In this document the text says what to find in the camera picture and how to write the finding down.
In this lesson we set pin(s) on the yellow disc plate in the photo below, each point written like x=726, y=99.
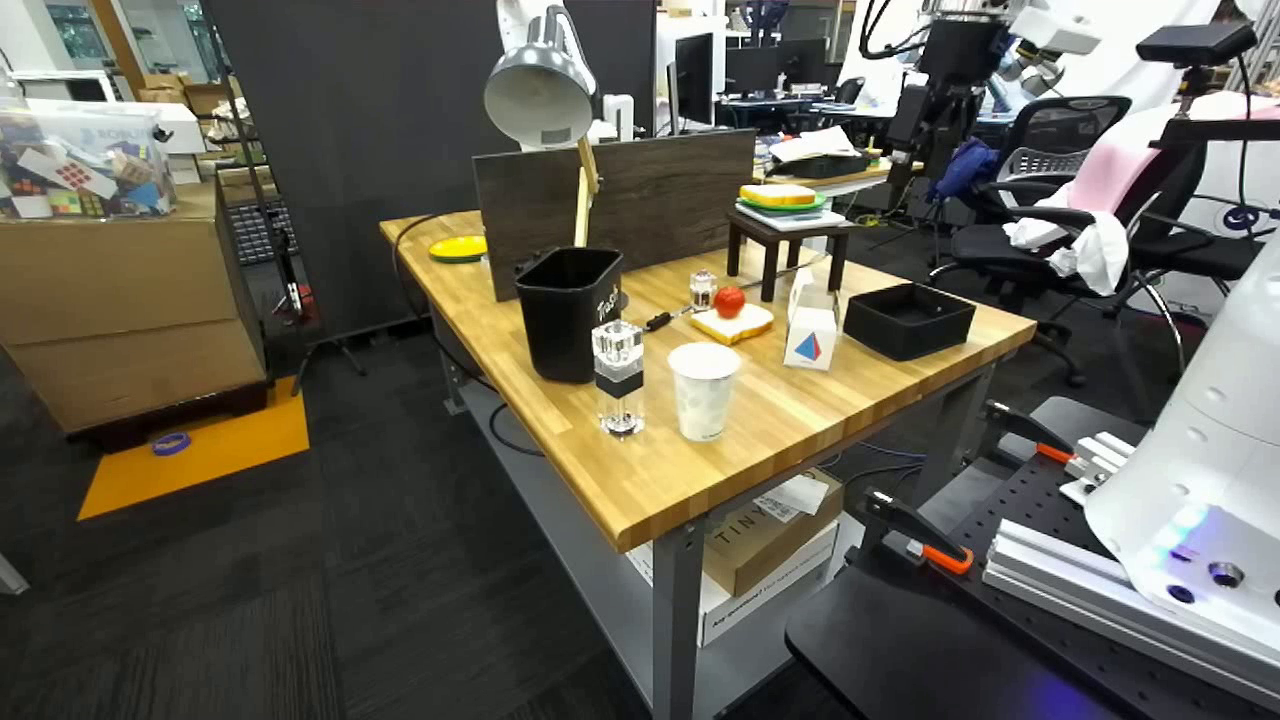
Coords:
x=459, y=251

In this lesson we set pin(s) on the toy bread slice brown crust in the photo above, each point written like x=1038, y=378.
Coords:
x=747, y=324

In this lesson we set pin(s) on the green plate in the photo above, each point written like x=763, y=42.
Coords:
x=800, y=211

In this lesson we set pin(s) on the clear black grinder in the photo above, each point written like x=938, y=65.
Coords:
x=617, y=374

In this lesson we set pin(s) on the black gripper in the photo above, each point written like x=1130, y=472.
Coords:
x=963, y=52

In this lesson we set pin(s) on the white carton blue triangle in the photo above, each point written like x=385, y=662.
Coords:
x=809, y=324

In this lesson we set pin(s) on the black office chair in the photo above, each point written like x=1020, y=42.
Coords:
x=1053, y=140

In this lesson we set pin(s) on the white paper cup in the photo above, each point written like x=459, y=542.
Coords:
x=703, y=393

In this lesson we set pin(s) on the white box under table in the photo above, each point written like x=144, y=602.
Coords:
x=786, y=595

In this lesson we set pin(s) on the black plastic bin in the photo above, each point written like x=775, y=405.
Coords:
x=566, y=313

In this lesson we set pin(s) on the small black stool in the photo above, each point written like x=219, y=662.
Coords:
x=775, y=241

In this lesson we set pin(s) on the black partition panel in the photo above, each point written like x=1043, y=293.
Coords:
x=363, y=120

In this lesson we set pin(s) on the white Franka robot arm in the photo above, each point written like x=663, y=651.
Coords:
x=1207, y=440

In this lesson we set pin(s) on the black mounting base plate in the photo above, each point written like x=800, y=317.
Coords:
x=907, y=654

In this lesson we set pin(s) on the white cloth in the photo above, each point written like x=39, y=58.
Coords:
x=1093, y=253

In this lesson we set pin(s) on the small glass shaker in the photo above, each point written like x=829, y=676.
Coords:
x=703, y=291

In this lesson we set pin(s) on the large cardboard box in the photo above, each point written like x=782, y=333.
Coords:
x=123, y=313

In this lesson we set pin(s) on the cardboard box under table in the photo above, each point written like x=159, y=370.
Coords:
x=775, y=542

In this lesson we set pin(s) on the black orange clamp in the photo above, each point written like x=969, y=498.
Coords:
x=1053, y=446
x=920, y=542

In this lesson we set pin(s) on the pink cloth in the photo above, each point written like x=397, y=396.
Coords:
x=1114, y=176

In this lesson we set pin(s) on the wooden lamp stick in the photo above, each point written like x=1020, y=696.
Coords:
x=584, y=195

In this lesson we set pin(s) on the grey metal table frame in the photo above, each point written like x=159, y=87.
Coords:
x=673, y=626

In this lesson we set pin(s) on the black rectangular tray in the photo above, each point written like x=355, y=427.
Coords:
x=907, y=322

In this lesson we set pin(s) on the yellow floor mat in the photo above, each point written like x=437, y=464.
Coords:
x=203, y=463

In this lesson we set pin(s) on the black computer monitor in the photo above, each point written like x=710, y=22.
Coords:
x=694, y=79

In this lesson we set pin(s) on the aluminium rail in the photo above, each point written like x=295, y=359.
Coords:
x=1064, y=573

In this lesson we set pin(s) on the clear plastic storage bin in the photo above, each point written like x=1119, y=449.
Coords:
x=80, y=165

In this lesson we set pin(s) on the black marker pen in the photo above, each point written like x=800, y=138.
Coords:
x=656, y=322

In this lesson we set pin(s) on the blue tape roll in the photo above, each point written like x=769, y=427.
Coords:
x=168, y=440

